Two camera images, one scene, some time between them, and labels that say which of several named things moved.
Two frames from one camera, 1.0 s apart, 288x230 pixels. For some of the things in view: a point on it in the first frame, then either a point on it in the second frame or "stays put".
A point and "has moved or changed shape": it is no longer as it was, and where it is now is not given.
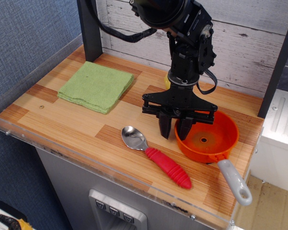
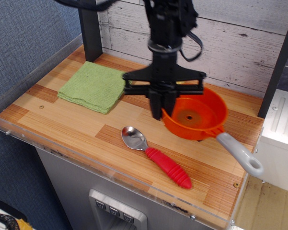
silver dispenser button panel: [111, 214] stays put
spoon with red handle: [134, 139] stays put
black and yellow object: [12, 224] stays put
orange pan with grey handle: [211, 142] has moved or changed shape
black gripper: [180, 101] → [165, 75]
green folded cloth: [97, 86] stays put
